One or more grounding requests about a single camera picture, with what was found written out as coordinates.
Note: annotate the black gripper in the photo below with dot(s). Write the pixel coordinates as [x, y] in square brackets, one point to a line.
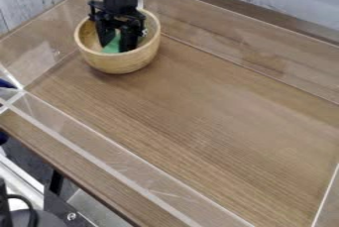
[110, 13]

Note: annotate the green rectangular block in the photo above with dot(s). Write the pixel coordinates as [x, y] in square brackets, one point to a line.
[112, 47]

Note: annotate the light wooden bowl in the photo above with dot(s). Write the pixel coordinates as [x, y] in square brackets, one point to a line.
[118, 63]

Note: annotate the clear acrylic tray walls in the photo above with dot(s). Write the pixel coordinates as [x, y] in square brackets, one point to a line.
[219, 137]

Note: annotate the black table leg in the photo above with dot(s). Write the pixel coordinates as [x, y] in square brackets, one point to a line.
[56, 183]

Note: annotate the grey metal base plate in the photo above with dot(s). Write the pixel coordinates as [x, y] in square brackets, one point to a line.
[56, 206]

